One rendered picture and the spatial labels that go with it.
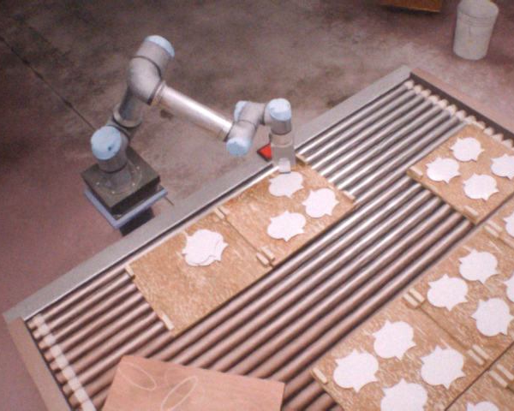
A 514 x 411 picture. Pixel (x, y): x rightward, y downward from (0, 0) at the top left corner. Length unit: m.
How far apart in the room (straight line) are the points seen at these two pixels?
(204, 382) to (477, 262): 1.00
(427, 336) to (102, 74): 3.55
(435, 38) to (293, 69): 1.20
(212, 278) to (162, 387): 0.46
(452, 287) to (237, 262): 0.74
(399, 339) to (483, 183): 0.75
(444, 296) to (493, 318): 0.17
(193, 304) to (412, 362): 0.74
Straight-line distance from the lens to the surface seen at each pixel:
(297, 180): 2.18
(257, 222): 2.07
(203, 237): 2.03
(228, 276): 1.94
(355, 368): 1.75
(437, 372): 1.78
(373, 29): 4.76
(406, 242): 2.04
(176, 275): 1.99
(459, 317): 1.89
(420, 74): 2.70
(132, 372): 1.73
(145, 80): 1.83
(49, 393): 1.90
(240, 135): 1.83
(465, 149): 2.36
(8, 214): 3.85
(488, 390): 1.80
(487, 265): 2.01
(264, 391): 1.63
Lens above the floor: 2.55
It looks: 49 degrees down
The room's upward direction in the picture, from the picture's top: 8 degrees counter-clockwise
